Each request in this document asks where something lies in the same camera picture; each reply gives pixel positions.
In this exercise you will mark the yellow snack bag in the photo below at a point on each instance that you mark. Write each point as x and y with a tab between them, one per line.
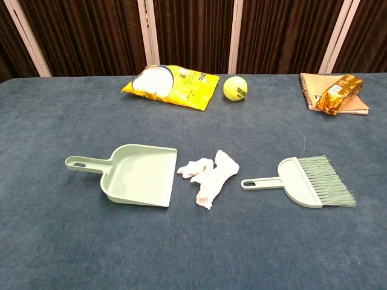
187	87

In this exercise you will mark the mint green plastic dustpan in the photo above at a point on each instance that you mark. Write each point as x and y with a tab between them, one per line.
136	178

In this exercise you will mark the tan spiral notebook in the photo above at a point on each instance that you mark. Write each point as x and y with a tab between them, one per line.
313	90

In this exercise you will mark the yellow tennis ball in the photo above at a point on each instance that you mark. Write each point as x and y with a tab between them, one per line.
235	88

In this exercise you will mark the white paper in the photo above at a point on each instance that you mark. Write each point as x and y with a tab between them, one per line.
217	178

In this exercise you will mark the mint green hand broom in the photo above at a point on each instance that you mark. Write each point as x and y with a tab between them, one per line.
296	184

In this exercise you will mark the white paper tissue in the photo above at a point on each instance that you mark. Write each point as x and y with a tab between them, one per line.
193	168

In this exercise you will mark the gold foil snack pack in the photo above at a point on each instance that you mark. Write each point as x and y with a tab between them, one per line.
338	95

